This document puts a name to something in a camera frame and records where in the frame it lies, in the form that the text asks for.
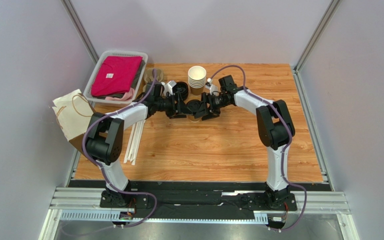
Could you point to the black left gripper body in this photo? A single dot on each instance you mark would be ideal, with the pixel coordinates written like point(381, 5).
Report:
point(170, 107)

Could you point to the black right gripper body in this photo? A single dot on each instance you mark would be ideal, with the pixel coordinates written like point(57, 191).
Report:
point(206, 104)

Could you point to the black plastic cup lid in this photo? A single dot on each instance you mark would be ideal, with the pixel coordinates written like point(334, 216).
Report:
point(194, 105)

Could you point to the brown paper coffee cup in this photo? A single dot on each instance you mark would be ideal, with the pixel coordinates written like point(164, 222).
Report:
point(193, 119)

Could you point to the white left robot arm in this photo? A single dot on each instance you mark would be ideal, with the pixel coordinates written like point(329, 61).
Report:
point(102, 141)

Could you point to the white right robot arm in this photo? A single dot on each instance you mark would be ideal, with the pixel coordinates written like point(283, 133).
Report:
point(274, 125)

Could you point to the stack of black lids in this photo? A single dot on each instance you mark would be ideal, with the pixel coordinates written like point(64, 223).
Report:
point(181, 88)

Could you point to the stack of paper cups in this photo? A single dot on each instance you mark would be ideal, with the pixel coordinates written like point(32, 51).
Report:
point(197, 76)

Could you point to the cardboard cup carrier tray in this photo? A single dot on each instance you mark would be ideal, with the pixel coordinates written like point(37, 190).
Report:
point(149, 76)

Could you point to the white paper straw bundle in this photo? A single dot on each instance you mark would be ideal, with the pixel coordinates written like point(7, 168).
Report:
point(134, 142)

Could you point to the pink folded cloth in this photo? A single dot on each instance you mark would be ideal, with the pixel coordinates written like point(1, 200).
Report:
point(115, 77)

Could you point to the white plastic basket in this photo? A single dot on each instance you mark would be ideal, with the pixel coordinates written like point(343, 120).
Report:
point(136, 84)

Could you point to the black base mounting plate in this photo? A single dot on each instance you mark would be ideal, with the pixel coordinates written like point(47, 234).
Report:
point(191, 200)

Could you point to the brown paper bag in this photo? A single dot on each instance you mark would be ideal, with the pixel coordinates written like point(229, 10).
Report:
point(73, 114)

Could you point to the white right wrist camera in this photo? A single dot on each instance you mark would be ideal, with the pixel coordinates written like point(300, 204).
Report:
point(213, 89)

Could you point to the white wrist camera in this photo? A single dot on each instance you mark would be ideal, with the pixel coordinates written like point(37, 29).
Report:
point(213, 89)
point(169, 88)

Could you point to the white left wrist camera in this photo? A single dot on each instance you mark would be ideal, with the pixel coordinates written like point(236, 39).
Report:
point(169, 88)

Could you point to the aluminium frame rail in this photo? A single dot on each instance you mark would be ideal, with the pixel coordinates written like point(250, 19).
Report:
point(79, 204)

